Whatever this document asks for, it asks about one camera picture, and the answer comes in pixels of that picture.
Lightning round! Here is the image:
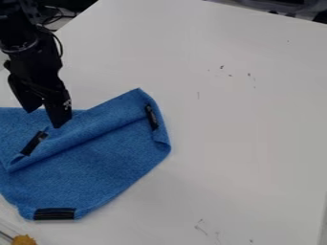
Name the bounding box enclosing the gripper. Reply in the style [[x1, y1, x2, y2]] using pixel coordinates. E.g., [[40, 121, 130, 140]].
[[2, 38, 75, 129]]

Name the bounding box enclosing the blue cloth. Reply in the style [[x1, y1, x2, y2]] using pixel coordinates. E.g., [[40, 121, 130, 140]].
[[0, 87, 173, 222]]

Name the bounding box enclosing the yellow toy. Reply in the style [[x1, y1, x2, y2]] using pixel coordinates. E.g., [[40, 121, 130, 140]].
[[10, 234, 39, 245]]

